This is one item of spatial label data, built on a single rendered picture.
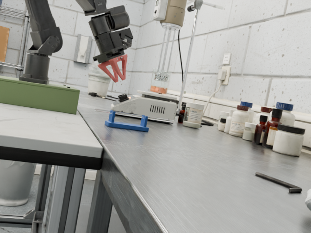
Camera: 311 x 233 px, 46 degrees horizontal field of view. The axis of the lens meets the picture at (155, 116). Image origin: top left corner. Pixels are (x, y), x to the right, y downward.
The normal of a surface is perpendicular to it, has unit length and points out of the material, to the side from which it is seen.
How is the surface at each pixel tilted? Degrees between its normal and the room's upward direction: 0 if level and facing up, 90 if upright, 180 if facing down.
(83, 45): 90
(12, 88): 90
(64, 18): 90
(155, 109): 90
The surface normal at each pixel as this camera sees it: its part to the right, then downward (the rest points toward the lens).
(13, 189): 0.46, 0.22
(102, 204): 0.28, 0.12
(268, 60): -0.94, -0.15
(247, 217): 0.18, -0.98
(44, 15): 0.54, 0.00
